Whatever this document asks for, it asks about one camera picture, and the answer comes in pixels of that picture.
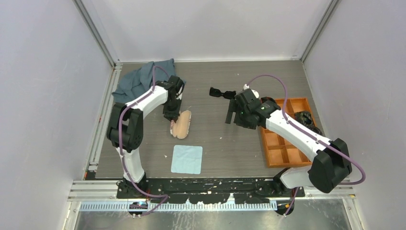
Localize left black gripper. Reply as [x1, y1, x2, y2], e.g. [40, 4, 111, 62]
[163, 97, 181, 122]

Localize patterned glasses case tan lining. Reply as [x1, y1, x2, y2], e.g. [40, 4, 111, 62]
[170, 110, 192, 139]

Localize light blue cleaning cloth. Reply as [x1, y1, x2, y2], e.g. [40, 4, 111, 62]
[171, 145, 203, 174]

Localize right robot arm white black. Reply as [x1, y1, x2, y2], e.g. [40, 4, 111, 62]
[226, 89, 352, 197]

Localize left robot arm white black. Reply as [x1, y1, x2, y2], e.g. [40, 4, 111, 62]
[106, 76, 185, 198]

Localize black sunglasses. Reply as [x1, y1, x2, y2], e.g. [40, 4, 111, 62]
[209, 87, 237, 100]

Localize crumpled grey-blue cloth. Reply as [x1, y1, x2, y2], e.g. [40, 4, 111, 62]
[112, 59, 176, 103]

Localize orange compartment tray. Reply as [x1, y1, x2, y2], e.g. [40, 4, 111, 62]
[259, 98, 317, 168]

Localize camouflage rolled belt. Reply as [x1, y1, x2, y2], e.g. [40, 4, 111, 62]
[294, 111, 315, 126]

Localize dark braided rolled belt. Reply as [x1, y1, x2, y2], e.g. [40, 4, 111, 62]
[307, 126, 323, 135]

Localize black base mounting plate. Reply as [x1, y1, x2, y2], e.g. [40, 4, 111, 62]
[116, 177, 305, 204]

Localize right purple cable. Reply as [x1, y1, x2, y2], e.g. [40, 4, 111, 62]
[246, 75, 366, 185]

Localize white slotted cable duct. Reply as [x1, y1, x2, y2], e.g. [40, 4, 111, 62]
[79, 201, 277, 212]

